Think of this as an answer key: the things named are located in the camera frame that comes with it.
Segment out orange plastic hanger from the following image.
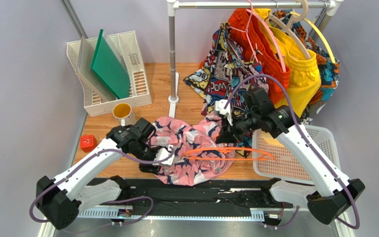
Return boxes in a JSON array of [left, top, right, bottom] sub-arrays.
[[182, 147, 277, 161]]

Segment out yellow plastic hanger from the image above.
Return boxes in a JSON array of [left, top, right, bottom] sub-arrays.
[[292, 18, 338, 64]]

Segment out beige wooden hanger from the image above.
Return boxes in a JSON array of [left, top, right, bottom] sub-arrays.
[[268, 0, 312, 60]]

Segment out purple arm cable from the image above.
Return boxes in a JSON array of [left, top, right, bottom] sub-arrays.
[[28, 148, 174, 235], [224, 74, 361, 230]]

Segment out pink shark print shorts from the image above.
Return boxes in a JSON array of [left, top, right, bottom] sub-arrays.
[[150, 114, 236, 186]]

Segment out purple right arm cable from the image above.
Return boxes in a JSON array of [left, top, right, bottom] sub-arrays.
[[224, 74, 361, 230]]

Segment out red cube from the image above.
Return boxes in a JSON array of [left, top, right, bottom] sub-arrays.
[[79, 134, 98, 153]]

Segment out yellow shorts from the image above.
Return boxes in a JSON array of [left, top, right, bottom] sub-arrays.
[[270, 26, 321, 117]]

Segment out green plastic board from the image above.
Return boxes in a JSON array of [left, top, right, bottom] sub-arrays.
[[90, 29, 131, 99]]

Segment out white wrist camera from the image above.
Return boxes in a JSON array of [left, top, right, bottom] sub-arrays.
[[153, 146, 175, 167], [214, 99, 233, 126]]

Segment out white plastic laundry basket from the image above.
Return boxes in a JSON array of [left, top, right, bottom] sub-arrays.
[[252, 125, 341, 185]]

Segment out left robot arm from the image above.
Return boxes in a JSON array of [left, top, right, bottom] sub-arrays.
[[29, 118, 174, 230]]

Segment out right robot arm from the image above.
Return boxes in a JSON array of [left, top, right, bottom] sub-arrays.
[[214, 87, 365, 225]]

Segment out metal clothes rack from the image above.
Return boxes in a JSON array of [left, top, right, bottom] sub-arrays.
[[165, 0, 344, 119]]

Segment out white plastic file rack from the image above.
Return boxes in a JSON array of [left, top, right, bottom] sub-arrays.
[[67, 31, 152, 117]]

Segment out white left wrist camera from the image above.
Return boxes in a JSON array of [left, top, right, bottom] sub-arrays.
[[153, 146, 175, 167]]

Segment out blue orange patterned shorts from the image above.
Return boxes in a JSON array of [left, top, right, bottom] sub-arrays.
[[272, 23, 340, 124]]

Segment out grey plastic board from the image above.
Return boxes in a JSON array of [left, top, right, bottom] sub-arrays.
[[75, 37, 116, 102]]

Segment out comic print shorts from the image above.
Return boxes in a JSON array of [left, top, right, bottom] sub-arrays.
[[183, 21, 269, 158]]

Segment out pink plastic hanger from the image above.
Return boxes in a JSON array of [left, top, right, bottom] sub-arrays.
[[228, 8, 290, 78]]

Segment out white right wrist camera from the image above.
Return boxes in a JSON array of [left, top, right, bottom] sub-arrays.
[[214, 99, 233, 126]]

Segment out yellow cup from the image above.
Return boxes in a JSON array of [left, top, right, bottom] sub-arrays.
[[113, 103, 136, 126]]

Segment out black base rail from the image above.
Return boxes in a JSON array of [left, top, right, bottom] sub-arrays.
[[89, 177, 294, 218]]

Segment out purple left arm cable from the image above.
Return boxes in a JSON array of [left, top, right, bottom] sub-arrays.
[[28, 148, 174, 235]]

